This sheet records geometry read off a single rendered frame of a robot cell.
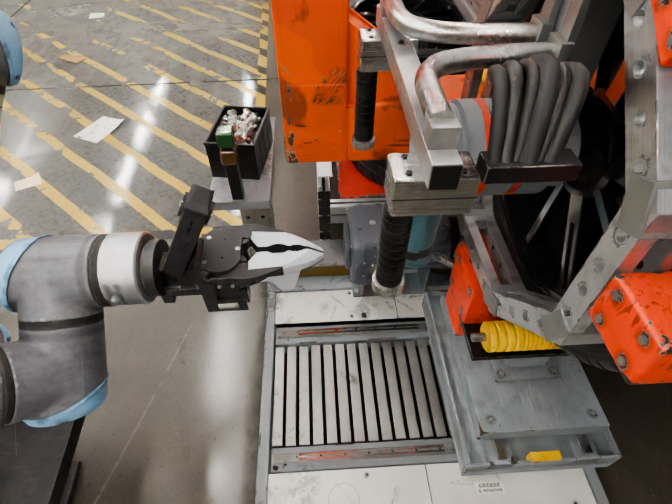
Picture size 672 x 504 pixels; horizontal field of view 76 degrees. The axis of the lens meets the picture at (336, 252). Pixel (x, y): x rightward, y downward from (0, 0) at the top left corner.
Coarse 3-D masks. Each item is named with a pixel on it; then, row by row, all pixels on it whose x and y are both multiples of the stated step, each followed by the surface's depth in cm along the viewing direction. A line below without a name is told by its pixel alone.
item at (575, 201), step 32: (608, 64) 61; (608, 96) 59; (544, 192) 88; (576, 192) 67; (608, 192) 61; (512, 224) 86; (544, 224) 78; (576, 224) 67; (608, 224) 60; (544, 256) 81; (576, 256) 68; (544, 288) 74
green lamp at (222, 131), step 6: (222, 126) 103; (228, 126) 103; (216, 132) 101; (222, 132) 101; (228, 132) 101; (234, 132) 104; (216, 138) 101; (222, 138) 101; (228, 138) 102; (234, 138) 104; (222, 144) 103; (228, 144) 103; (234, 144) 104
